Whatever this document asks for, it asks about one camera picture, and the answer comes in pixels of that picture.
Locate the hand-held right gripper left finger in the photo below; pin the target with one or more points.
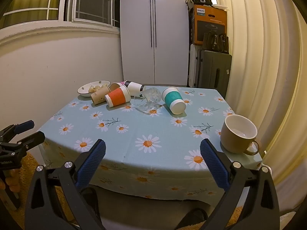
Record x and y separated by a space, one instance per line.
92 165

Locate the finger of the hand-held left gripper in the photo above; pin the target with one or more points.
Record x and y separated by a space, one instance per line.
25 125
28 140

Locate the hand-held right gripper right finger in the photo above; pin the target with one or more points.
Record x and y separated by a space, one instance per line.
215 165

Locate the brown paper cup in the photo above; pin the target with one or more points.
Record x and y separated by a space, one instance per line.
99 96

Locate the orange sleeve paper cup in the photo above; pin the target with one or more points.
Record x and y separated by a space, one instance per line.
118 96

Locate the teal sleeve paper cup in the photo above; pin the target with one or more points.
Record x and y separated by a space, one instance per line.
172 98

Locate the white and black paper cup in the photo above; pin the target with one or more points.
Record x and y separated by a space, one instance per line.
134 87

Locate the person's left hand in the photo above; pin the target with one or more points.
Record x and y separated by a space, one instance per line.
12 181

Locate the orange shaggy rug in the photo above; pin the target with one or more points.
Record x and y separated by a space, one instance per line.
26 163

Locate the beige ceramic mug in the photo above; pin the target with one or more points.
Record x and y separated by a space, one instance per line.
231 137

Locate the blue daisy tablecloth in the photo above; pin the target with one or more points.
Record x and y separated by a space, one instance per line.
144 124

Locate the white bowl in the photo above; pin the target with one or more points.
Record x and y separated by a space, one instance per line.
82 91

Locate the pale food pieces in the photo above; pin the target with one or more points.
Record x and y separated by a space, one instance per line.
96 88

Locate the clear glass mug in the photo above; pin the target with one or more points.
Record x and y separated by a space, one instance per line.
148 99

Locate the grey suitcase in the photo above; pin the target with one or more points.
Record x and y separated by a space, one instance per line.
212 71

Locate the white suitcase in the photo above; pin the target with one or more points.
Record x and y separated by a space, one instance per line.
193 64

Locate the cream curtain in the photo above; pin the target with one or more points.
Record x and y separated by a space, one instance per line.
263 64

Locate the dark handbag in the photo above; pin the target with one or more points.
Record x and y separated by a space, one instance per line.
215 43

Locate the white framed window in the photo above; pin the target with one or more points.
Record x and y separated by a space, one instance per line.
62 2

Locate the white wardrobe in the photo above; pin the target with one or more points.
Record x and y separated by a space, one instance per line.
136 28

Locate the orange cardboard box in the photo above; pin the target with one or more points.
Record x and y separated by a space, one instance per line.
211 21

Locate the white flat box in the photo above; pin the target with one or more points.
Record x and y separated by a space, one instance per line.
219 6

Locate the black bag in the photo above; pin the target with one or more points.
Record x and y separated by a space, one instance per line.
200 0

